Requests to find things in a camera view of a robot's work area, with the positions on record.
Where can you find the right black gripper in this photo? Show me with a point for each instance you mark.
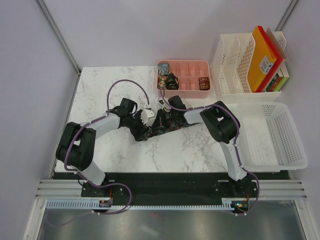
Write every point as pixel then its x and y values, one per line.
pixel 160 121

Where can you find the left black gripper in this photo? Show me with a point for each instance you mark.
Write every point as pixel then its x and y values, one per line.
pixel 138 116

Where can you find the dark floral patterned tie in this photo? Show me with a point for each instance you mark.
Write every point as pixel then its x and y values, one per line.
pixel 164 131

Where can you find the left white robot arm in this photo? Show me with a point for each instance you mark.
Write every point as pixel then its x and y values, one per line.
pixel 77 144

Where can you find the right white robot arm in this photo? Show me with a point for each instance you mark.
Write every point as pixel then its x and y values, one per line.
pixel 223 127

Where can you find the beige floral rolled tie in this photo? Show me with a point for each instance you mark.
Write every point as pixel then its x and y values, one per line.
pixel 162 82

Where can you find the black rolled tie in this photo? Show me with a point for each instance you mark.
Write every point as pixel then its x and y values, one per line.
pixel 172 82

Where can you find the grey rolled tie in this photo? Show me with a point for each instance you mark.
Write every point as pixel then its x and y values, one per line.
pixel 163 69

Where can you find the pink compartment organizer box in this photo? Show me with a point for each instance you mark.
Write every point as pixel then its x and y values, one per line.
pixel 187 73

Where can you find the red rolled tie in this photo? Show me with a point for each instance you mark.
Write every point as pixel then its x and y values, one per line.
pixel 204 83

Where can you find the white file organizer rack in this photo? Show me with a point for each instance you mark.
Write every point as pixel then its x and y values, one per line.
pixel 230 69

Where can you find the red folder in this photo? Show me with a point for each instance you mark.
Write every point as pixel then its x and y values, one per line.
pixel 272 72

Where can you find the white perforated plastic basket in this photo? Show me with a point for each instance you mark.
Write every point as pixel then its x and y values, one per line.
pixel 268 138

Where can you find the orange folder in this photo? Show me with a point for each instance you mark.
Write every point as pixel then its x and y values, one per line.
pixel 262 61

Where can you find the green book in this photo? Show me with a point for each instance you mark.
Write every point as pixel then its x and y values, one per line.
pixel 277 83

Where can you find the brown cardboard folder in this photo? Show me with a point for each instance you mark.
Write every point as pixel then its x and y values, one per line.
pixel 279 41

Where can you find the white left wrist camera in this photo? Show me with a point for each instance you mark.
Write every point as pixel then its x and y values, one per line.
pixel 148 116

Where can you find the white slotted cable duct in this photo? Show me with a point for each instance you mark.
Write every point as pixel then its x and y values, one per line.
pixel 90 204

